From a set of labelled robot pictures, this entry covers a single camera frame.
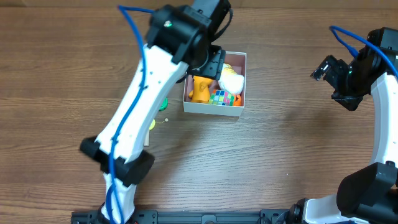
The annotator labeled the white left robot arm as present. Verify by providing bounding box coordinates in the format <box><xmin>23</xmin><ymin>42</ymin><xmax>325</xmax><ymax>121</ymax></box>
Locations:
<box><xmin>71</xmin><ymin>1</ymin><xmax>233</xmax><ymax>223</ymax></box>

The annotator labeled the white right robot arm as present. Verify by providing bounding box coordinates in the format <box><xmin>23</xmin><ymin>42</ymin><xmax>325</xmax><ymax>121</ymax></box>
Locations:
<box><xmin>276</xmin><ymin>26</ymin><xmax>397</xmax><ymax>224</ymax></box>

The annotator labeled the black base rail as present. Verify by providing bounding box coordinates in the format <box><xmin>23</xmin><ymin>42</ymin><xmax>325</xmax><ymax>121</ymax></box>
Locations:
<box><xmin>70</xmin><ymin>208</ymin><xmax>293</xmax><ymax>224</ymax></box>

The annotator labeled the yellow wooden rattle drum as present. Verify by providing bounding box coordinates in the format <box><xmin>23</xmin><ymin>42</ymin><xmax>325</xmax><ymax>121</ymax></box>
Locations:
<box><xmin>144</xmin><ymin>118</ymin><xmax>169</xmax><ymax>147</ymax></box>

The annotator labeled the multicoloured puzzle cube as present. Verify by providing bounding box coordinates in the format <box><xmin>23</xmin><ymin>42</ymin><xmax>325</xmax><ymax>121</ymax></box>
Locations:
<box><xmin>208</xmin><ymin>90</ymin><xmax>234</xmax><ymax>106</ymax></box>

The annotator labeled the white plush duck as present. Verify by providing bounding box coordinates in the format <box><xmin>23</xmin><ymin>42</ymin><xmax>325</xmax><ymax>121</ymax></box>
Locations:
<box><xmin>218</xmin><ymin>63</ymin><xmax>244</xmax><ymax>106</ymax></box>

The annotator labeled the orange dinosaur toy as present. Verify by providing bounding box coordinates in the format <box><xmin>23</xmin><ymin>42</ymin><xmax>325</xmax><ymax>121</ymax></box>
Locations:
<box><xmin>188</xmin><ymin>76</ymin><xmax>213</xmax><ymax>104</ymax></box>

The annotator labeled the white box with pink interior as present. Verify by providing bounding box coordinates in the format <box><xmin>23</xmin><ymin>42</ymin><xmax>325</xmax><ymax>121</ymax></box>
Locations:
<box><xmin>183</xmin><ymin>51</ymin><xmax>246</xmax><ymax>117</ymax></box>

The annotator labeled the green round plastic toy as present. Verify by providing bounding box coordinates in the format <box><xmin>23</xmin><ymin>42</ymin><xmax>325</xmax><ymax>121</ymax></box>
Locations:
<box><xmin>159</xmin><ymin>98</ymin><xmax>168</xmax><ymax>111</ymax></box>

